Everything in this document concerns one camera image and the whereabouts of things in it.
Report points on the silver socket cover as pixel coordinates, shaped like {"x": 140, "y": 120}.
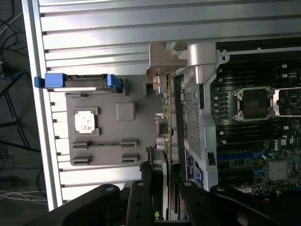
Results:
{"x": 277, "y": 106}

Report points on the green RAM stick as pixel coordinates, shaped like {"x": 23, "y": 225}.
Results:
{"x": 105, "y": 144}

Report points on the blue expansion slot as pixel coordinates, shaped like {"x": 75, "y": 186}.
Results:
{"x": 235, "y": 155}

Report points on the CPU socket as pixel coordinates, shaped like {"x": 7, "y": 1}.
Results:
{"x": 255, "y": 103}

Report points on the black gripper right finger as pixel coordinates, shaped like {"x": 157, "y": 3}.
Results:
{"x": 195, "y": 207}

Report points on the black open PC case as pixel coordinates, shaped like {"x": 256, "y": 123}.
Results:
{"x": 204, "y": 131}

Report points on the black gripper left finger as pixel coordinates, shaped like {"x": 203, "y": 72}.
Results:
{"x": 141, "y": 207}

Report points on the green motherboard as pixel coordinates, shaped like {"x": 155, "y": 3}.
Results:
{"x": 237, "y": 164}

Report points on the silver chipset heatsink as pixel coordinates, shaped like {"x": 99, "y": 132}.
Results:
{"x": 278, "y": 170}

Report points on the silver CPU chip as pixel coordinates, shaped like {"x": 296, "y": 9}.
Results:
{"x": 84, "y": 121}

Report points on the hard disk in blue caddy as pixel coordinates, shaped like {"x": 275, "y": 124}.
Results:
{"x": 54, "y": 80}

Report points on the grey parts rack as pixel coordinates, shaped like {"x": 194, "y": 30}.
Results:
{"x": 113, "y": 131}

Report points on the black floor stand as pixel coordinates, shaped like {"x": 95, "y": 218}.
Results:
{"x": 17, "y": 122}

